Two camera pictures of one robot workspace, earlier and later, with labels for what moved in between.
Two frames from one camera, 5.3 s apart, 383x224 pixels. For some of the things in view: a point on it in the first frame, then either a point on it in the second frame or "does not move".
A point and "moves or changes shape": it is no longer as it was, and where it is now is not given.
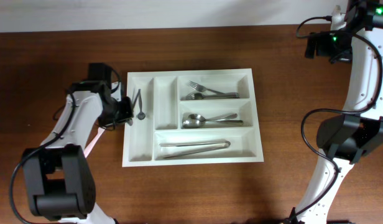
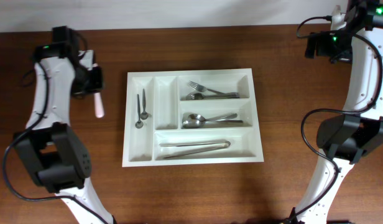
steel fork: [199, 96] does not move
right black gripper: [310, 47] does not move
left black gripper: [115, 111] → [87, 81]
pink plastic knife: [91, 144] moves or changes shape
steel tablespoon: [193, 124] does not move
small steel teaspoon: [130, 121] → [139, 124]
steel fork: [194, 86] does not move
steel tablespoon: [198, 117] does not move
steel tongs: [223, 144] does not move
